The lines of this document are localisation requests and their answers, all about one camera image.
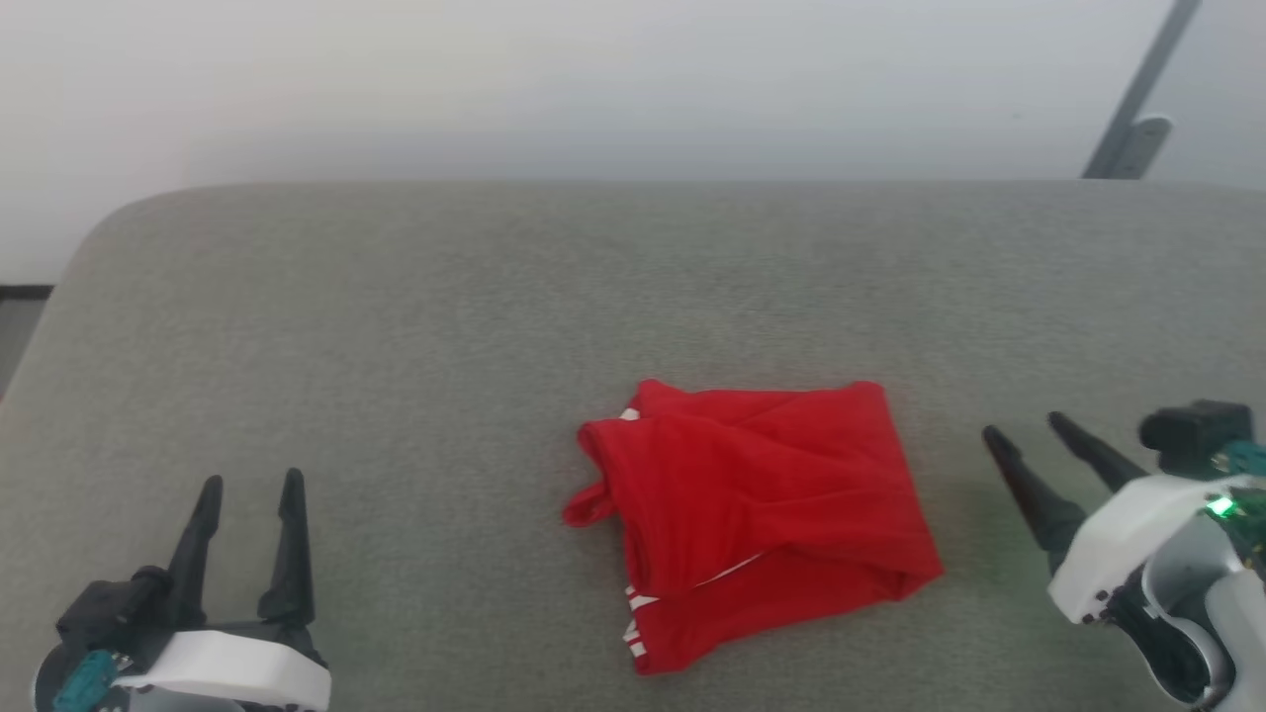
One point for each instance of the black baseboard strip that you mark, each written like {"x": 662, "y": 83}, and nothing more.
{"x": 25, "y": 292}

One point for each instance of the grey fabric sofa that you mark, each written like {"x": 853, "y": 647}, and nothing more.
{"x": 396, "y": 376}

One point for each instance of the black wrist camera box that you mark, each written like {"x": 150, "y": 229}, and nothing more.
{"x": 1192, "y": 430}
{"x": 109, "y": 613}

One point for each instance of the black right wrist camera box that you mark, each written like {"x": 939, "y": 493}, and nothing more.
{"x": 1192, "y": 430}

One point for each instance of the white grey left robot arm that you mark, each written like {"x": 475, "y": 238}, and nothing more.
{"x": 183, "y": 701}

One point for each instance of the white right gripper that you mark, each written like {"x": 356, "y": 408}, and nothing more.
{"x": 1118, "y": 544}

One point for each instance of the red shirt with white sleeves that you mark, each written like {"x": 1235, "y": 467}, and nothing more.
{"x": 762, "y": 504}

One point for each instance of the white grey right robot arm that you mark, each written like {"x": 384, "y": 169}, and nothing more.
{"x": 1241, "y": 633}

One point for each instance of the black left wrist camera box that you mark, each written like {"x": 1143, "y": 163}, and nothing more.
{"x": 109, "y": 613}

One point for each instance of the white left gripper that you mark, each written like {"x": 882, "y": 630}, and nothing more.
{"x": 237, "y": 663}

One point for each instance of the grey metal stand pole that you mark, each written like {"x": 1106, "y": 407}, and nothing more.
{"x": 1137, "y": 109}

